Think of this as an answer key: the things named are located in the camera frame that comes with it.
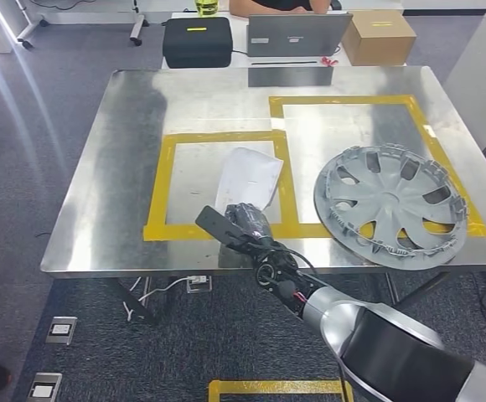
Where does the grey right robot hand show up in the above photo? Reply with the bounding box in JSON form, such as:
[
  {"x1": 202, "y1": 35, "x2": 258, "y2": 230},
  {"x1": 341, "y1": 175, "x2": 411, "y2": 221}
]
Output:
[{"x1": 224, "y1": 203, "x2": 274, "y2": 242}]

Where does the white curved plastic part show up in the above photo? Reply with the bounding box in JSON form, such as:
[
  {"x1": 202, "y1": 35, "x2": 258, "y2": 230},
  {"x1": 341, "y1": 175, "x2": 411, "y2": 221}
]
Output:
[{"x1": 214, "y1": 147, "x2": 285, "y2": 214}]

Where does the steel workbench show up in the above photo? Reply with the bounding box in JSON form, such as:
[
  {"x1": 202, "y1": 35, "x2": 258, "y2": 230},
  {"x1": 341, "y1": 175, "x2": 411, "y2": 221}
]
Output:
[{"x1": 40, "y1": 66, "x2": 486, "y2": 326}]

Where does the floor socket with plug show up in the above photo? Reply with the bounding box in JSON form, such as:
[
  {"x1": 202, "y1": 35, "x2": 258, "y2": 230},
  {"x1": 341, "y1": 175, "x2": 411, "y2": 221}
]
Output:
[{"x1": 186, "y1": 276, "x2": 212, "y2": 294}]

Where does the silver wheel hubcap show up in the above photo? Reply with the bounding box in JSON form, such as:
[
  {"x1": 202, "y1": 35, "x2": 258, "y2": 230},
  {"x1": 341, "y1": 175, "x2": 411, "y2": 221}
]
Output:
[{"x1": 313, "y1": 144, "x2": 469, "y2": 271}]

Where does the white desk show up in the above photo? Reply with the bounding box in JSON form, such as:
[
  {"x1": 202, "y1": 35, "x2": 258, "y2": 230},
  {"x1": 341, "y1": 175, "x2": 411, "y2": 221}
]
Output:
[{"x1": 161, "y1": 9, "x2": 407, "y2": 70}]

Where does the black zip case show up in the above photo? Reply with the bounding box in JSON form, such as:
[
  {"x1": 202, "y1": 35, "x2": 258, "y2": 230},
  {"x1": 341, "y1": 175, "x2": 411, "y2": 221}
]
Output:
[{"x1": 162, "y1": 16, "x2": 234, "y2": 70}]

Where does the grey laptop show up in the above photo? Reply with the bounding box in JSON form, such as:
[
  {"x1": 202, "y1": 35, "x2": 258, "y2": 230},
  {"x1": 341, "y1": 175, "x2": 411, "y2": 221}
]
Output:
[{"x1": 246, "y1": 13, "x2": 354, "y2": 59}]

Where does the yellow green bottle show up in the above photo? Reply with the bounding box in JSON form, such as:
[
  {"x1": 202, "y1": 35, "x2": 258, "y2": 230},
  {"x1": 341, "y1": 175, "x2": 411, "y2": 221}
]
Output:
[{"x1": 194, "y1": 0, "x2": 220, "y2": 18}]

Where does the white stand foot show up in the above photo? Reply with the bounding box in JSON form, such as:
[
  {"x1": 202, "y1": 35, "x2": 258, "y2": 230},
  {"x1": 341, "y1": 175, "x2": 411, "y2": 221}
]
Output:
[
  {"x1": 15, "y1": 0, "x2": 50, "y2": 50},
  {"x1": 130, "y1": 0, "x2": 148, "y2": 47}
]

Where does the brown cardboard box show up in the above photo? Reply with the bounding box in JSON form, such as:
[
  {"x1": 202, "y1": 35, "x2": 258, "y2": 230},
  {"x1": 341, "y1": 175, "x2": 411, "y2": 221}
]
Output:
[{"x1": 341, "y1": 9, "x2": 417, "y2": 66}]

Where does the metal floor socket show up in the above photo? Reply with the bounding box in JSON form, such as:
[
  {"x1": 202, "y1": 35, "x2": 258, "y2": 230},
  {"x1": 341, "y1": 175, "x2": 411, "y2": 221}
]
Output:
[
  {"x1": 27, "y1": 373, "x2": 63, "y2": 402},
  {"x1": 45, "y1": 316, "x2": 78, "y2": 346}
]

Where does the steel table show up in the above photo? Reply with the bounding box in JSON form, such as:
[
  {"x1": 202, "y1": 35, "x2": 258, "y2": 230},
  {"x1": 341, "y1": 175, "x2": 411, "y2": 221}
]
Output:
[{"x1": 444, "y1": 11, "x2": 486, "y2": 195}]

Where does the white floor cable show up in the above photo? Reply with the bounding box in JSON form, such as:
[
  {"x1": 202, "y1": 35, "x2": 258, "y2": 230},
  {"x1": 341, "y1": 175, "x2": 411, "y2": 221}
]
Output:
[{"x1": 123, "y1": 276, "x2": 194, "y2": 323}]

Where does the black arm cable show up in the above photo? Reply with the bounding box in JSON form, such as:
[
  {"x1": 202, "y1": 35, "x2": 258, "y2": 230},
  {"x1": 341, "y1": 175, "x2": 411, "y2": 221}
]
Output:
[{"x1": 337, "y1": 360, "x2": 351, "y2": 402}]

